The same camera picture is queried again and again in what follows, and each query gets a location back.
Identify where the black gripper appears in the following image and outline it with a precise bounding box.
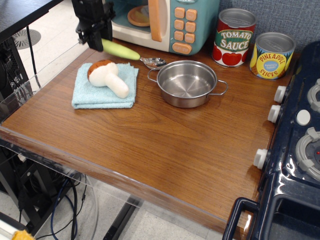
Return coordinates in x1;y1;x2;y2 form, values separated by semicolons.
71;0;116;52

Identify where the green handled metal spoon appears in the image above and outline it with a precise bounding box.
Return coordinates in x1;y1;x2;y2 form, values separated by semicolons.
101;38;167;70

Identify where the light blue folded cloth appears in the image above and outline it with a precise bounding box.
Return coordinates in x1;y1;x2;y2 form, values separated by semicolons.
71;63;139;109

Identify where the plush mushroom toy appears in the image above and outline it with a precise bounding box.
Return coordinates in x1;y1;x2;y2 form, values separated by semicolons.
87;59;130;99

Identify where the orange toy plate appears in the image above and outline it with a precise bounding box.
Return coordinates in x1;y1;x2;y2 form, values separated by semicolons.
127;5;150;27

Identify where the toy microwave oven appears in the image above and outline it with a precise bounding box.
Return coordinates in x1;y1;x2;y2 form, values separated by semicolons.
112;0;220;56

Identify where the black desk at left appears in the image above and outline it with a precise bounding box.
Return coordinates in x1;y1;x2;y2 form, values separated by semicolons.
0;0;62;43

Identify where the small steel pot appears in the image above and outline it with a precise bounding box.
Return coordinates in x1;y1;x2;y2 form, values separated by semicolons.
147;60;229;109

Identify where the tomato sauce can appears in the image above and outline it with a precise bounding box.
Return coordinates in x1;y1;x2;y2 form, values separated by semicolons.
212;8;257;67

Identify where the clear acrylic table guard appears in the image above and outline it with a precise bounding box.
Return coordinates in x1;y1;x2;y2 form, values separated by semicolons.
0;29;251;226

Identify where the pineapple slices can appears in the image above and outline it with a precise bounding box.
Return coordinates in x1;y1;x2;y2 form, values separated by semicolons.
249;32;296;80

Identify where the white stove knob upper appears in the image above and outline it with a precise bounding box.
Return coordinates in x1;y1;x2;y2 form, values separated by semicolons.
274;85;287;103

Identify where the white stove knob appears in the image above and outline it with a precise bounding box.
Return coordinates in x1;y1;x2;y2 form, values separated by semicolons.
274;85;287;103
267;105;281;124
253;149;268;170

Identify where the white stove knob middle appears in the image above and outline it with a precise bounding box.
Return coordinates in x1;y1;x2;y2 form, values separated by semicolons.
267;105;281;124

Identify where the black table leg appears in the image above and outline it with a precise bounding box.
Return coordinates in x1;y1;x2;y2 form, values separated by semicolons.
103;203;137;240

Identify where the white stove knob lower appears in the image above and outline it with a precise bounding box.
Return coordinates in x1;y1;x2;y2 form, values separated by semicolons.
253;149;268;170

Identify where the yellow object bottom corner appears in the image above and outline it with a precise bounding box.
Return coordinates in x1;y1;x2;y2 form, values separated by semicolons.
11;230;34;240

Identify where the dark blue toy stove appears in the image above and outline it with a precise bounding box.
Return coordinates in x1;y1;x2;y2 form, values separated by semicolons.
223;41;320;240

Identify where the black cable under table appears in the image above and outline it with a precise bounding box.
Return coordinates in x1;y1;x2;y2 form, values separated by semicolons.
34;174;88;240

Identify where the blue cable under table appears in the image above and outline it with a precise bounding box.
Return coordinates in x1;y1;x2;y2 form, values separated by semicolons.
50;178;78;240

